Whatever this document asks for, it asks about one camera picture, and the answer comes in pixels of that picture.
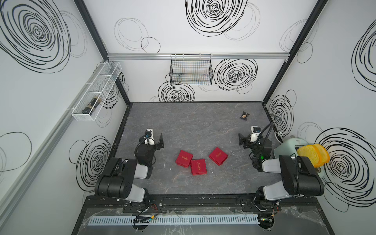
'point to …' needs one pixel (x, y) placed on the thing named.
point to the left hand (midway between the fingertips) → (153, 133)
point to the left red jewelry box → (183, 159)
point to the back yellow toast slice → (324, 154)
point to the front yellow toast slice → (310, 152)
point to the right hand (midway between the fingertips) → (248, 133)
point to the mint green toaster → (289, 147)
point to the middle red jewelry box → (199, 167)
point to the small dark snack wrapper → (244, 115)
